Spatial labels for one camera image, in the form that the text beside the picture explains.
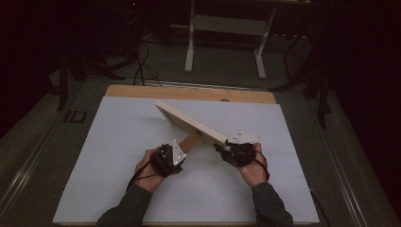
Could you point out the metal floor rail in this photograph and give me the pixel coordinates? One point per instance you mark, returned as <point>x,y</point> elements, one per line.
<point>346,195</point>
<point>28,164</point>

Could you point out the person's right hand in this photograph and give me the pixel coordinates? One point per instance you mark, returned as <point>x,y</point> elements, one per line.
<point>255,171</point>

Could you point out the white table mat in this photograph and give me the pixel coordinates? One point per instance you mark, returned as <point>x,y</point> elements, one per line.
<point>126,142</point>

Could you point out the person's left hand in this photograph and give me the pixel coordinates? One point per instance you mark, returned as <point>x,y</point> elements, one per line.
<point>148,179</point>

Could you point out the black metal stand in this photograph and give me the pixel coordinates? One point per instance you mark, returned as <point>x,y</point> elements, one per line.
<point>63,85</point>
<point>323,101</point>

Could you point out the white metal stand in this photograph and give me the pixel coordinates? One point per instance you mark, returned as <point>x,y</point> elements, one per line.
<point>227,25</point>

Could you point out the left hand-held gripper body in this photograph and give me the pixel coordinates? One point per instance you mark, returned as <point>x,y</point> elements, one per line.
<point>168,159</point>

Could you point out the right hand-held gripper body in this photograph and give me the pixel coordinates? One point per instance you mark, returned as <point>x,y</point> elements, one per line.
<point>239,151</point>

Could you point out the pale wooden photo frame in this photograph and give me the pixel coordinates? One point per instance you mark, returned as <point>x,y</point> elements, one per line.
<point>189,124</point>

